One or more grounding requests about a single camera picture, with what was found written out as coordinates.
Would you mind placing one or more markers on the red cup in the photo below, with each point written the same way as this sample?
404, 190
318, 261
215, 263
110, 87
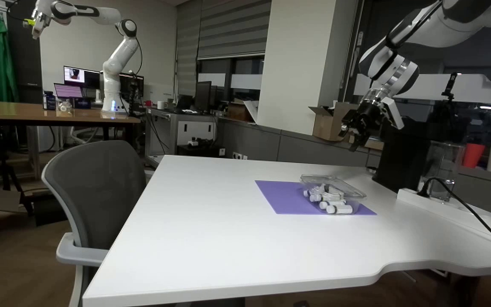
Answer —
473, 156

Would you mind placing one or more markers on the grey mesh office chair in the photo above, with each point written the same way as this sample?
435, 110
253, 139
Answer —
94, 188

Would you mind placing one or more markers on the laptop with pink screen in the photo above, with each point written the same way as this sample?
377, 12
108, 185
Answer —
69, 91

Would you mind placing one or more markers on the black tripod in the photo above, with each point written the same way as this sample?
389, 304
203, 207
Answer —
6, 173

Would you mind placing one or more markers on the brown wooden table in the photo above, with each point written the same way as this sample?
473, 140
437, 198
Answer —
41, 113

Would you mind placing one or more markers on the black monitor back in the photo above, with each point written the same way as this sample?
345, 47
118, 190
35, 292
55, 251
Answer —
401, 159

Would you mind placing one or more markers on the grey window blinds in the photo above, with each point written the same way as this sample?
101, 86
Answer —
229, 28

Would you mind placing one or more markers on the open cardboard box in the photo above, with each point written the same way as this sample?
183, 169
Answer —
328, 122

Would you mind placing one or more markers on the dark computer monitor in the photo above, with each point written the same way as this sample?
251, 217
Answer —
75, 74

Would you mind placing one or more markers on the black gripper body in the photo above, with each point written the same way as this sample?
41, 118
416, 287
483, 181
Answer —
365, 118

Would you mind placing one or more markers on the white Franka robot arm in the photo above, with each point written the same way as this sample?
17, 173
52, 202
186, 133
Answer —
427, 35

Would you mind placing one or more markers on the clear container lid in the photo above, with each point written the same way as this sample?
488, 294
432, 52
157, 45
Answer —
333, 185

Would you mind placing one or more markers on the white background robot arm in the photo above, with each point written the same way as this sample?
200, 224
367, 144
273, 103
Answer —
115, 57

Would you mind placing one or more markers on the purple mat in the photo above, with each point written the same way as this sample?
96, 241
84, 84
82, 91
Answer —
285, 198

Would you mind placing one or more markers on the pile of small white objects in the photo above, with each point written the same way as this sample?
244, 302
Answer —
336, 200

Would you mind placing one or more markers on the white cylinder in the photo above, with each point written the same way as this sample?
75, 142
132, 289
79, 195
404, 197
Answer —
341, 209
314, 197
326, 205
336, 197

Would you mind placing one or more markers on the white drawer cabinet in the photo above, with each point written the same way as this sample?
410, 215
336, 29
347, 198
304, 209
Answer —
196, 130

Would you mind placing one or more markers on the black control box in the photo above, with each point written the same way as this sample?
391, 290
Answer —
132, 89

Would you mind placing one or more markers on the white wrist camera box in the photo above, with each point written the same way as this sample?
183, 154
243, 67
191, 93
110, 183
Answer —
394, 113

